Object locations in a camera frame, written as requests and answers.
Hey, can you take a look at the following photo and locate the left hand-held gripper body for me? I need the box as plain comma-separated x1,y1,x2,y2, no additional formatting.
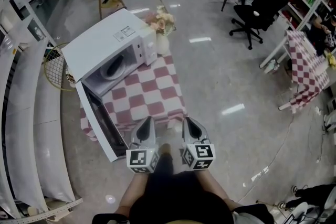
126,138,160,174

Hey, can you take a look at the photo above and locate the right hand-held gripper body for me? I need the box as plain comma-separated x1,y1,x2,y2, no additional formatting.
181,138,216,170

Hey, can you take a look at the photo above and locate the white round plate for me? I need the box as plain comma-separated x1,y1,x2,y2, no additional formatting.
100,54,127,81

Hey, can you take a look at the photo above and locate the white microwave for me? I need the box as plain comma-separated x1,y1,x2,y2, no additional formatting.
61,8,158,163

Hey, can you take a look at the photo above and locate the person's right forearm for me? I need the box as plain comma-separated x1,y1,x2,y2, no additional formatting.
195,169,237,212

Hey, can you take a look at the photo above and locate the person's left forearm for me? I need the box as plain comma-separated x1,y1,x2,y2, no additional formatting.
115,173,150,216

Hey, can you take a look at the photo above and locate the person's tan shoe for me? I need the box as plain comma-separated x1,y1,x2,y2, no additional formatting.
160,143,173,155

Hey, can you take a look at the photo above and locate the pink checkered tablecloth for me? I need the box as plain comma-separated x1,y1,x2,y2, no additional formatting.
285,29,330,113
80,54,188,142

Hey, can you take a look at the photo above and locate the person's black clothing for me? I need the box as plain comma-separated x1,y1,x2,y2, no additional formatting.
91,153,275,224

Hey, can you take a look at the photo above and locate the white ribbed vase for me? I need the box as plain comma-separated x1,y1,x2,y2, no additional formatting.
156,33,171,56

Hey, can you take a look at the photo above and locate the cluster of plastic bottles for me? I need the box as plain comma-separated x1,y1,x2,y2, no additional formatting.
263,59,280,74

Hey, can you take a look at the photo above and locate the white round table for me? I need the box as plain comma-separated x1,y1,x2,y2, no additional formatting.
285,201,309,224

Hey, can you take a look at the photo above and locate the pink and cream flower bouquet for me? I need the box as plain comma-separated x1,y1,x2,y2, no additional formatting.
143,5,176,36

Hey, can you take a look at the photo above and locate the white metal shelving rack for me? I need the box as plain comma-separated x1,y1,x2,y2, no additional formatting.
0,0,83,220

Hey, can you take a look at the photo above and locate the black office chair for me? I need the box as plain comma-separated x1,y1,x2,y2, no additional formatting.
228,0,289,50

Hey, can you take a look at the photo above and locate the yellow flower bunch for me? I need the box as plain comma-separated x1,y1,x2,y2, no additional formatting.
324,49,336,68

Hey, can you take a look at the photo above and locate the round wire basket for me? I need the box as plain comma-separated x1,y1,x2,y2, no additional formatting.
43,42,78,92

